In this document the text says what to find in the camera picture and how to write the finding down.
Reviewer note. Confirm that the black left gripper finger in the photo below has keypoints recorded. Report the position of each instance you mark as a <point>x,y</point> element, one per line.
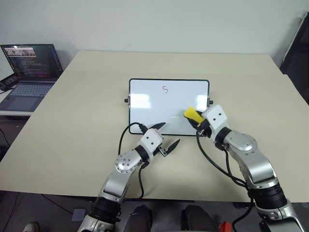
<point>173,145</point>
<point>158,126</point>

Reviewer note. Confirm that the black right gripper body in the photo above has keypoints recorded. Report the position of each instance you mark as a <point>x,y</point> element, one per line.
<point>203,130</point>

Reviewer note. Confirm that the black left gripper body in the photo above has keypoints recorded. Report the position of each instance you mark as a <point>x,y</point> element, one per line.
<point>163,151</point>

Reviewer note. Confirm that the yellow whiteboard eraser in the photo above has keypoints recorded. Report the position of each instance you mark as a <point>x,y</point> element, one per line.
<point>192,114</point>

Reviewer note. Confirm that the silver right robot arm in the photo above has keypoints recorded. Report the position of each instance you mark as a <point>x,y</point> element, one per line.
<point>243,143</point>

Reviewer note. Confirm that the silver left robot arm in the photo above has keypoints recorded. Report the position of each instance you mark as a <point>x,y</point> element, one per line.
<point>125,164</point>

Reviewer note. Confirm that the black-framed small whiteboard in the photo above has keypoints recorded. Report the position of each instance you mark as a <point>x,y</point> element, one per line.
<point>159,108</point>

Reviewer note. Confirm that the dark rounded shape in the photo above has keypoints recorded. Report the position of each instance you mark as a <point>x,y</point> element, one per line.
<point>139,218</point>
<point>198,218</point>

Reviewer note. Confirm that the small red object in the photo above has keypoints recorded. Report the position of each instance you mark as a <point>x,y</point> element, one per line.
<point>225,226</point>

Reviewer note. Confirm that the grey paper sheet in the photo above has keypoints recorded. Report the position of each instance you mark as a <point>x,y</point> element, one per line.
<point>79,215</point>

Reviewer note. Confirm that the black panel stand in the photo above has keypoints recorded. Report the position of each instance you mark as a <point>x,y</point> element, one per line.
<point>298,55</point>

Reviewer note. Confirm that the grey open laptop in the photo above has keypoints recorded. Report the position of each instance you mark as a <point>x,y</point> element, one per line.
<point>31,72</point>

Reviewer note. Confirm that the light shoe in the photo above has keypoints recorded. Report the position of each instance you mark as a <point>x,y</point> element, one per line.
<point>31,227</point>

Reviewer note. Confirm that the small black device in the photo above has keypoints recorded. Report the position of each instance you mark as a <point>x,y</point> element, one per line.
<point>9,81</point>

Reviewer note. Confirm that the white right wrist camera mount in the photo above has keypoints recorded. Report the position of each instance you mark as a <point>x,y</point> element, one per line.
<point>216,118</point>

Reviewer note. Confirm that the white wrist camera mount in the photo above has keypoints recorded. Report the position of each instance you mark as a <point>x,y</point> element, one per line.
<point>150,140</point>
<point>216,118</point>

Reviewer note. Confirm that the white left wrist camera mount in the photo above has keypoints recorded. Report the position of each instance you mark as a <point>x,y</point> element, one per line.
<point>150,140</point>

